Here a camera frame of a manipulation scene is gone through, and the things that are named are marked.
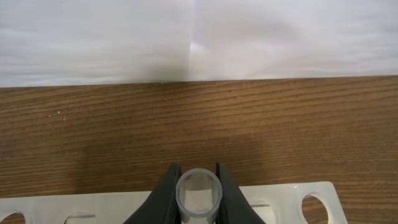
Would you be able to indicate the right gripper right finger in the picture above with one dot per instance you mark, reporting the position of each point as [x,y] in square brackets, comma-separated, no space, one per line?
[233,202]

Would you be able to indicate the clear test tube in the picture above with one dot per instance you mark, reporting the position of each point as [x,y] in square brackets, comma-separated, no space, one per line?
[199,186]

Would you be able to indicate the white test tube rack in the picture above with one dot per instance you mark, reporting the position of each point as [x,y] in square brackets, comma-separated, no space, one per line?
[280,199]

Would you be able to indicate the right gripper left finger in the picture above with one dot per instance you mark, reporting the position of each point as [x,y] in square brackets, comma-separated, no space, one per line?
[163,202]

